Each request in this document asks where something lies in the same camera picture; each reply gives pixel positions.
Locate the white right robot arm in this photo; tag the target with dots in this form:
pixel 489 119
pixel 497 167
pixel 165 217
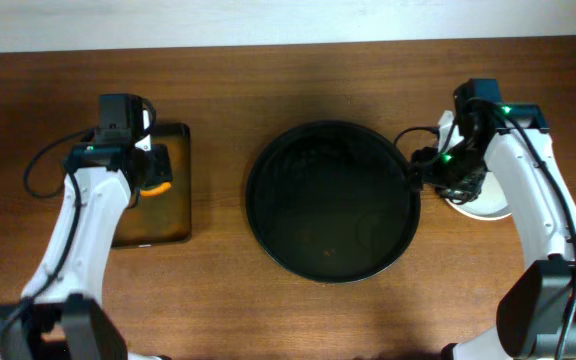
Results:
pixel 485 135

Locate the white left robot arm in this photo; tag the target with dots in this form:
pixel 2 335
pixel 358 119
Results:
pixel 114 165

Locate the grey-white plate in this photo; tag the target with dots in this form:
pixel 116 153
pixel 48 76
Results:
pixel 491 204

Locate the round black serving tray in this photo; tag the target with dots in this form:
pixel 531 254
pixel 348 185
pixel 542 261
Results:
pixel 329 201

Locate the black rectangular water tray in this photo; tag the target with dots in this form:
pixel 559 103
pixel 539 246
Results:
pixel 166 217

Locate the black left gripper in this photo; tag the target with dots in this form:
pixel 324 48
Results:
pixel 157 167

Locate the orange and green sponge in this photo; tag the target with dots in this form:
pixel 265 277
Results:
pixel 156 190

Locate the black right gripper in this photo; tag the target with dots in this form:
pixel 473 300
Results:
pixel 419 167

